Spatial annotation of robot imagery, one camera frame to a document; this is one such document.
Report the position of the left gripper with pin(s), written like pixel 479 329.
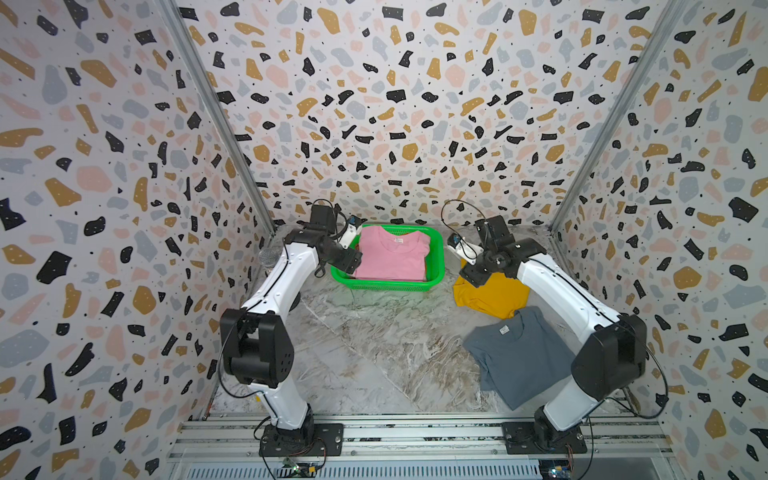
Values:
pixel 350 260

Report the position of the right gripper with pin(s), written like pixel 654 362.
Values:
pixel 470 275

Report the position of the pink t-shirt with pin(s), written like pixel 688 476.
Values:
pixel 390 257

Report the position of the grey t-shirt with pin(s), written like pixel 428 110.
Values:
pixel 519 358

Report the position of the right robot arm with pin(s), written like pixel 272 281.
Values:
pixel 613 346

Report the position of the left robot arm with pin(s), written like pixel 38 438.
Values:
pixel 256 347

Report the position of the yellow folded t-shirt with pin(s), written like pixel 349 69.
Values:
pixel 499 297

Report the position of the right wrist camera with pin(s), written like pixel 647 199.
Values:
pixel 465 250

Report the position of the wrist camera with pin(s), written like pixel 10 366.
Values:
pixel 465 250
pixel 353 228

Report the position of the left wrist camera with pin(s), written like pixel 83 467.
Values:
pixel 353 228

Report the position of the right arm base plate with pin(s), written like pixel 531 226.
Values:
pixel 536 438

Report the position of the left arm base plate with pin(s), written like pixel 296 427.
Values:
pixel 300 441

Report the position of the aluminium front rail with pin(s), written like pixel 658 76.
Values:
pixel 423 446

